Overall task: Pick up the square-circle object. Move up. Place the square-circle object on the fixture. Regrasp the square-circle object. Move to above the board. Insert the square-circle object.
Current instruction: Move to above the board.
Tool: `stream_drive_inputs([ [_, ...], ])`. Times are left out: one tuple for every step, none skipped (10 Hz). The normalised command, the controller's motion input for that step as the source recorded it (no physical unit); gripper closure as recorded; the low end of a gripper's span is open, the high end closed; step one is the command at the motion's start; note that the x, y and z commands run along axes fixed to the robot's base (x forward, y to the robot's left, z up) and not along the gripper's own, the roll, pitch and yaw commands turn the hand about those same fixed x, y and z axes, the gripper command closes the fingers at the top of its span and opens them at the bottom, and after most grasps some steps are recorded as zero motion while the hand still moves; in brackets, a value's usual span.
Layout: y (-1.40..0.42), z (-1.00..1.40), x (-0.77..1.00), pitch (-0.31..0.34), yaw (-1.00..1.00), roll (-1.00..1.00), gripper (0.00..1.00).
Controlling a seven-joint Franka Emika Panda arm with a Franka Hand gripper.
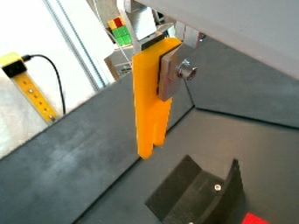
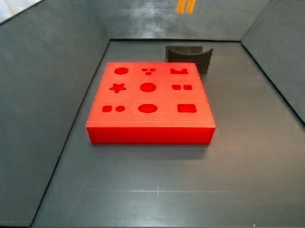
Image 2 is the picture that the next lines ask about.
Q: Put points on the yellow square-circle peg object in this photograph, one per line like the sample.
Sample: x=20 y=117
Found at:
x=186 y=6

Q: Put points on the red shape-sorter fixture block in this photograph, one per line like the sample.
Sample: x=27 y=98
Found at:
x=150 y=103

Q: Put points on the black curved regrasp stand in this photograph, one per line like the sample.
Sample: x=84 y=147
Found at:
x=185 y=53

